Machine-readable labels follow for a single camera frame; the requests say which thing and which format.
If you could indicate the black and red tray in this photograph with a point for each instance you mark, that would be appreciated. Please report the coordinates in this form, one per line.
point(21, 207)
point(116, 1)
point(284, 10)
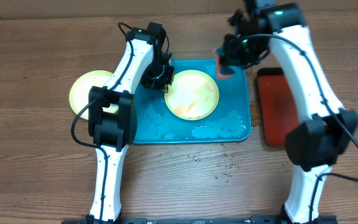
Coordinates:
point(277, 107)

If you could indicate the red and grey sponge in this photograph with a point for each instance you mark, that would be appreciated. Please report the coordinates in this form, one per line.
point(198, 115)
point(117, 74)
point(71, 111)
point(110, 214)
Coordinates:
point(222, 72)

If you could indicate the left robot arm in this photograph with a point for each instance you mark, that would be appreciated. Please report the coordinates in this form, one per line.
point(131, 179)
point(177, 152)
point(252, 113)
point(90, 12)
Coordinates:
point(112, 120)

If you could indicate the yellow-green plate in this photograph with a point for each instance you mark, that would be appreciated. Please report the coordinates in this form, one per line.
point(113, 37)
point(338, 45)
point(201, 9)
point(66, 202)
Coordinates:
point(193, 95)
point(79, 92)

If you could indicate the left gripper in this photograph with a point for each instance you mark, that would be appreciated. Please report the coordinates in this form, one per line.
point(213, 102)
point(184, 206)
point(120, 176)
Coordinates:
point(163, 85)

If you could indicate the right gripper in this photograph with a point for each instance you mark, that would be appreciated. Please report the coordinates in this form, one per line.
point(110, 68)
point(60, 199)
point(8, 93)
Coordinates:
point(229, 58)

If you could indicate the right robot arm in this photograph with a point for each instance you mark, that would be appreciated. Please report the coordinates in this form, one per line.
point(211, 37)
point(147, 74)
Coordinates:
point(325, 127)

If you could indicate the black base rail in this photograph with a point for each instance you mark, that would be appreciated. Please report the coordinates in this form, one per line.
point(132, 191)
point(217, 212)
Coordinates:
point(255, 219)

